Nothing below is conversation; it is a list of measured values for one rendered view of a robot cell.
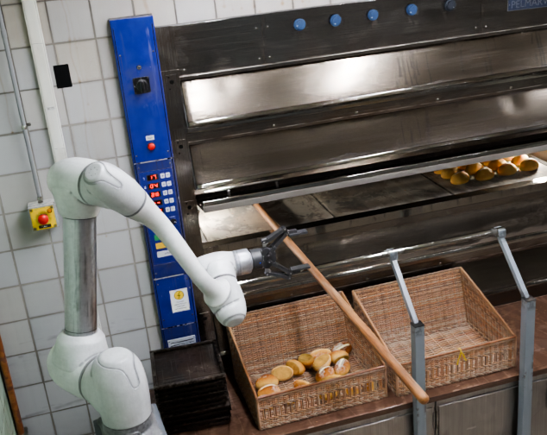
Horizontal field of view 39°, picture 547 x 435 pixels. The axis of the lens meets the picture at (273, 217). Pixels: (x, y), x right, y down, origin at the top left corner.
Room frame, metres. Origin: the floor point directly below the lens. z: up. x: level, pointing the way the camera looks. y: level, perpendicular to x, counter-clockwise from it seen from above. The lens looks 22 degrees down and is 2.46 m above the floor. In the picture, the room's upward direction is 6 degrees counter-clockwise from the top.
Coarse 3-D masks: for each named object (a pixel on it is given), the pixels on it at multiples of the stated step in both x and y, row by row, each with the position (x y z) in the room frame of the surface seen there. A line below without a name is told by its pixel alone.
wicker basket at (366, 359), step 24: (264, 312) 2.97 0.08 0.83; (288, 312) 2.99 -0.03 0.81; (312, 312) 3.02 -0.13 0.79; (336, 312) 3.04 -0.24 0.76; (264, 336) 2.94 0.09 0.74; (288, 336) 2.96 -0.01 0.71; (312, 336) 2.99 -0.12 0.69; (360, 336) 2.88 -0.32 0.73; (240, 360) 2.70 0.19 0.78; (264, 360) 2.91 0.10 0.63; (288, 360) 2.93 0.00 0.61; (360, 360) 2.88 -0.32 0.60; (240, 384) 2.77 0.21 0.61; (288, 384) 2.77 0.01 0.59; (312, 384) 2.54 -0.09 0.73; (360, 384) 2.60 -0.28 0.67; (384, 384) 2.62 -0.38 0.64; (264, 408) 2.49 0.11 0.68; (288, 408) 2.60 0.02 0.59; (312, 408) 2.54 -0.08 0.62; (336, 408) 2.57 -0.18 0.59
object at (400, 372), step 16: (256, 208) 3.31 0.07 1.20; (272, 224) 3.08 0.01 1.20; (288, 240) 2.88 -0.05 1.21; (304, 256) 2.71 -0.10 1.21; (336, 304) 2.34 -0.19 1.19; (352, 320) 2.20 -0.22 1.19; (368, 336) 2.09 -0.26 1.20; (384, 352) 1.98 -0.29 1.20; (400, 368) 1.89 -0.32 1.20; (416, 384) 1.80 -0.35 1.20
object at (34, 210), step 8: (48, 200) 2.80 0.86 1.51; (32, 208) 2.74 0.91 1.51; (40, 208) 2.74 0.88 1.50; (32, 216) 2.73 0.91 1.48; (48, 216) 2.75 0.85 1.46; (56, 216) 2.76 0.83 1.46; (32, 224) 2.73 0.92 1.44; (40, 224) 2.74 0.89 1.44; (48, 224) 2.75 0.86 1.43; (56, 224) 2.75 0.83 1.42
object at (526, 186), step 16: (464, 192) 3.29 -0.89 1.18; (480, 192) 3.27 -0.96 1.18; (496, 192) 3.27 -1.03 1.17; (512, 192) 3.29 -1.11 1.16; (528, 192) 3.31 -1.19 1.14; (384, 208) 3.20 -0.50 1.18; (400, 208) 3.18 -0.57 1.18; (416, 208) 3.18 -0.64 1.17; (432, 208) 3.20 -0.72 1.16; (448, 208) 3.22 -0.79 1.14; (304, 224) 3.10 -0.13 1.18; (320, 224) 3.08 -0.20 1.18; (336, 224) 3.09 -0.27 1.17; (352, 224) 3.11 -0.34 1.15; (224, 240) 3.01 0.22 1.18; (240, 240) 3.00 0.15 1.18; (256, 240) 3.01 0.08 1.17; (272, 240) 3.02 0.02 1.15
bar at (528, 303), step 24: (456, 240) 2.82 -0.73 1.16; (504, 240) 2.85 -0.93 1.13; (336, 264) 2.70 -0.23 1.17; (408, 312) 2.60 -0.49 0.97; (528, 312) 2.64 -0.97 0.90; (528, 336) 2.64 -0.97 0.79; (528, 360) 2.64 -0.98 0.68; (528, 384) 2.64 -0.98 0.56; (528, 408) 2.64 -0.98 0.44; (528, 432) 2.65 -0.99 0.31
